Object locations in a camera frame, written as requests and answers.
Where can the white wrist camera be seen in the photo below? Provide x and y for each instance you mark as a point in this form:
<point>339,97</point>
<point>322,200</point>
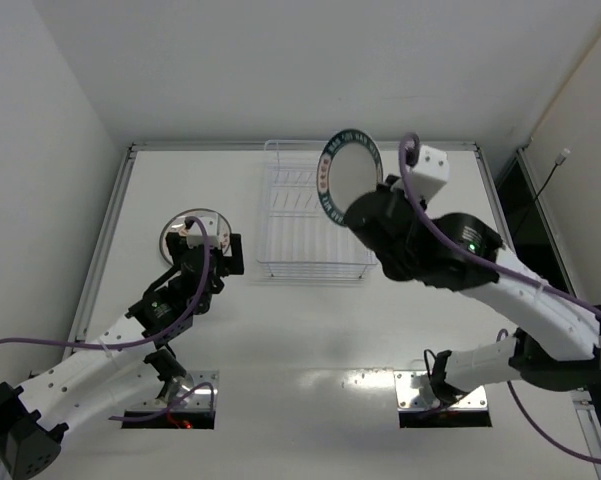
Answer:
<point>430,173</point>
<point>200,228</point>

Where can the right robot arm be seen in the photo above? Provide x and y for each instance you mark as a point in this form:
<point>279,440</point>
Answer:
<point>556,345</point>

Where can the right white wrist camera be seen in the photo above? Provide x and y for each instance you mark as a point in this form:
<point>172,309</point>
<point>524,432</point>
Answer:
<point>430,173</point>

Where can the aluminium frame rail left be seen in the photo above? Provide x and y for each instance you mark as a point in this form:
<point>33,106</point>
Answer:
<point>90,289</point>

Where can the aluminium frame rail right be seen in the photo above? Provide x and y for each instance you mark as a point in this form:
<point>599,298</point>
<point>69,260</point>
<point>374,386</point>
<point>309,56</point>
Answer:
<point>493,197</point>

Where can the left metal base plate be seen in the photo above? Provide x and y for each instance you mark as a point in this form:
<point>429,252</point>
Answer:
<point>200,388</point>

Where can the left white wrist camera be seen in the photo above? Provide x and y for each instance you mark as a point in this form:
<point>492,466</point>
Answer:
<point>200,228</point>

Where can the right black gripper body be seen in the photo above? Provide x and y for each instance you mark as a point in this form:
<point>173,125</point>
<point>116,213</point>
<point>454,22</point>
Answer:
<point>368,211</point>

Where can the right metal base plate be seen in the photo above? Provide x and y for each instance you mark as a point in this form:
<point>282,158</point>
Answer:
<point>413,397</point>

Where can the metal base plate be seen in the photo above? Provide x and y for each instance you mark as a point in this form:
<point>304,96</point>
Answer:
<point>200,388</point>
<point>413,397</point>

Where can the black cable white plug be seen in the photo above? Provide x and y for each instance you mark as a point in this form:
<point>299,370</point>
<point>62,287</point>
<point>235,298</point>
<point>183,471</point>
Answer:
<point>558,162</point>

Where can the green rim lettered plate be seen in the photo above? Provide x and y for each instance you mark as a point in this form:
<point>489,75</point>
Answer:
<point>349,166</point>

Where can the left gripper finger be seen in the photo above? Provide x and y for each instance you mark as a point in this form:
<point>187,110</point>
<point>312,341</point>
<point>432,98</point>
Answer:
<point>172,245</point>
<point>234,263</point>

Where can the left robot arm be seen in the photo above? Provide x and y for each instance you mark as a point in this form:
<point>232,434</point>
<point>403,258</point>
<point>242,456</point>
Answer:
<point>129,374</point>

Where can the white wire dish rack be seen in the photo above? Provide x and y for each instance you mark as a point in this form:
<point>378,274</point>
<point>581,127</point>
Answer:
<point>297,242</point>

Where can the aluminium frame rail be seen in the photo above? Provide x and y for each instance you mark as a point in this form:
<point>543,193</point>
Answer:
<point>90,289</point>
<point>493,197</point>

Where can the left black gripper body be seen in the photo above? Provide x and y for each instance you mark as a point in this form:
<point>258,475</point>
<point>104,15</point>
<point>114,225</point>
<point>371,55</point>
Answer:
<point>200,251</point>

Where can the sunburst pattern plate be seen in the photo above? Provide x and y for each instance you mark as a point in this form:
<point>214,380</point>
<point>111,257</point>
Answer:
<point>181,233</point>

